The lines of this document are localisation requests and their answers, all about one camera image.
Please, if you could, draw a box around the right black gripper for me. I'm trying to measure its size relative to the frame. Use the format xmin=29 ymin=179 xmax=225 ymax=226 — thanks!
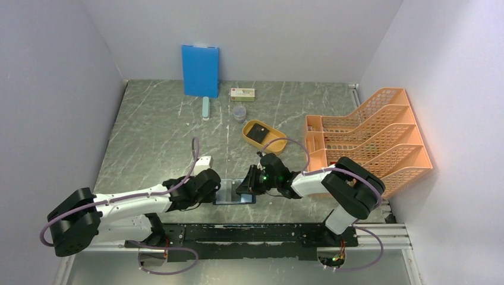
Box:
xmin=235 ymin=164 xmax=279 ymax=195

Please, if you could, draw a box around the dark blue card holder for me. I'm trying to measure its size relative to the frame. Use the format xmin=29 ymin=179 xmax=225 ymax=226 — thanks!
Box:
xmin=213 ymin=179 xmax=256 ymax=205

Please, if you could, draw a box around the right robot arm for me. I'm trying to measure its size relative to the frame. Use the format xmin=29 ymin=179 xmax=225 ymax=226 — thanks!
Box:
xmin=235 ymin=153 xmax=386 ymax=246

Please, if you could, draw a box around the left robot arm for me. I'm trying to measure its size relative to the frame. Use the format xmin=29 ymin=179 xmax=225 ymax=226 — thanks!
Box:
xmin=41 ymin=169 xmax=221 ymax=257

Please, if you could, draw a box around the black card in tray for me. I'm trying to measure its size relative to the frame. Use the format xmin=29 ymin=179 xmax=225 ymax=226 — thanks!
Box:
xmin=246 ymin=123 xmax=269 ymax=144

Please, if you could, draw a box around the yellow oval tray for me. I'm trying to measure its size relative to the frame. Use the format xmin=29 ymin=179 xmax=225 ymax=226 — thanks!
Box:
xmin=242 ymin=120 xmax=286 ymax=155

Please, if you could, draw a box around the small clear plastic cup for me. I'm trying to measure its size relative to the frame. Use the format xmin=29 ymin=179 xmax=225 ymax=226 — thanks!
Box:
xmin=232 ymin=106 xmax=247 ymax=123

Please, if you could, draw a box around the light blue eraser stick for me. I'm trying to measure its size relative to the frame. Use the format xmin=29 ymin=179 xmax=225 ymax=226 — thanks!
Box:
xmin=201 ymin=97 xmax=210 ymax=121

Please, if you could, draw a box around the small red white box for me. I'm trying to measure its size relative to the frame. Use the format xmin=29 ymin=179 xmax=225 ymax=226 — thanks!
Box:
xmin=229 ymin=88 xmax=256 ymax=102

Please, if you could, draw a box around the blue board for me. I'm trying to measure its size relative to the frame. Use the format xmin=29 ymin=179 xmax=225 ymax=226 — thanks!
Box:
xmin=181 ymin=45 xmax=219 ymax=98

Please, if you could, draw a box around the orange file organizer rack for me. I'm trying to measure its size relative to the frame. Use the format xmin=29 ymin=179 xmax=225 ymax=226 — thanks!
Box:
xmin=304 ymin=87 xmax=433 ymax=199

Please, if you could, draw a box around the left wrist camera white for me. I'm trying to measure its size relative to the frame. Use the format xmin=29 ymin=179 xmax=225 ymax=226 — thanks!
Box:
xmin=193 ymin=156 xmax=213 ymax=175

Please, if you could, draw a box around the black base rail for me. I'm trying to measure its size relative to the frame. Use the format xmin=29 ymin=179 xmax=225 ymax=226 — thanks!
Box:
xmin=138 ymin=214 xmax=358 ymax=262

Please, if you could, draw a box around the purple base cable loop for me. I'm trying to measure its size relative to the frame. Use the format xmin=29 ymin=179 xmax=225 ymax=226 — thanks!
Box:
xmin=137 ymin=245 xmax=200 ymax=276

